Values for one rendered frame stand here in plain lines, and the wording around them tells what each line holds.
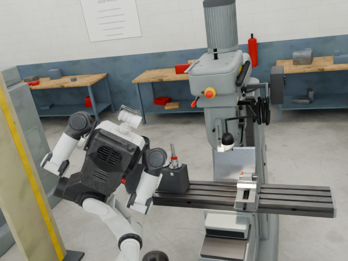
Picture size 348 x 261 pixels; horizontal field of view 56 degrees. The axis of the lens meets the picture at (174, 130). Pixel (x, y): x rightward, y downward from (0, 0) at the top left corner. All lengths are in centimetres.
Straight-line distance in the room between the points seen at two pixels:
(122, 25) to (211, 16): 483
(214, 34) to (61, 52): 589
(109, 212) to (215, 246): 76
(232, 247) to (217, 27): 138
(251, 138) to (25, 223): 202
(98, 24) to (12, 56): 245
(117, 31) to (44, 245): 465
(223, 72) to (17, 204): 205
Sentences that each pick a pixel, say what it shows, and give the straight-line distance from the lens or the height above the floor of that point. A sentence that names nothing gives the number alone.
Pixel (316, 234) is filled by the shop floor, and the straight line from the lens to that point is 351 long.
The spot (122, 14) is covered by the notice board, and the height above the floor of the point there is 199.
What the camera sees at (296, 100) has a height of 29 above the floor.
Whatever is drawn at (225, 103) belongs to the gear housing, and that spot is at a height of 165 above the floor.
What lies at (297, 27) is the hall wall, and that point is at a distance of 617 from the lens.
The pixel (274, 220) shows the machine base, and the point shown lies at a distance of 331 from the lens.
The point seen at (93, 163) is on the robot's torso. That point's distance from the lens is 162.
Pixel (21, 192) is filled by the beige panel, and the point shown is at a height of 93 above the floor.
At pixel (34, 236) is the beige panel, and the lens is 327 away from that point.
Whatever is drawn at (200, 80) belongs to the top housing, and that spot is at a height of 183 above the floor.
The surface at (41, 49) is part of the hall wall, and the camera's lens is 804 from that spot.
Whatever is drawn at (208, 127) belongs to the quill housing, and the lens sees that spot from 205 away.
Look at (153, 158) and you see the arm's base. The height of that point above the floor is 155.
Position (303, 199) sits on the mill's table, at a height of 96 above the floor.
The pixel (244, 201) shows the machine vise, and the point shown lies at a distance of 214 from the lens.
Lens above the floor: 231
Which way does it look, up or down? 23 degrees down
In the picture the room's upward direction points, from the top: 9 degrees counter-clockwise
